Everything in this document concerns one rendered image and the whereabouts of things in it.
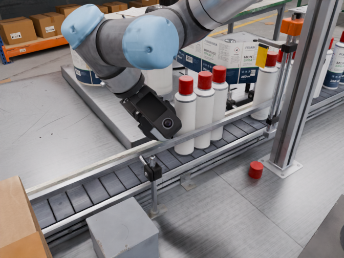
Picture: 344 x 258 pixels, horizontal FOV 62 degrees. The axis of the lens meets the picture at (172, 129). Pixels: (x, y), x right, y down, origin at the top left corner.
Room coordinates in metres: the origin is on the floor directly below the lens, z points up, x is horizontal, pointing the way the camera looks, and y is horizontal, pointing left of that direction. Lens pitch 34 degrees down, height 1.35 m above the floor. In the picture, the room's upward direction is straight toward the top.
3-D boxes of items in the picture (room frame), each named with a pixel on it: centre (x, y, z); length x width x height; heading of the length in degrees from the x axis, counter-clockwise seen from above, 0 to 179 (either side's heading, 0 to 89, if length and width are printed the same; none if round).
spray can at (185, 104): (0.59, -0.03, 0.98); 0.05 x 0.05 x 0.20
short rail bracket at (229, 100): (0.79, -0.18, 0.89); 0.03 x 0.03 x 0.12; 34
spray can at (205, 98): (0.62, -0.08, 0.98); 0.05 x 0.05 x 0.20
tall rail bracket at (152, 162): (0.45, 0.05, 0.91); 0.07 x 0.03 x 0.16; 34
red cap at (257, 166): (0.55, -0.22, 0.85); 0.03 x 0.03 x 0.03
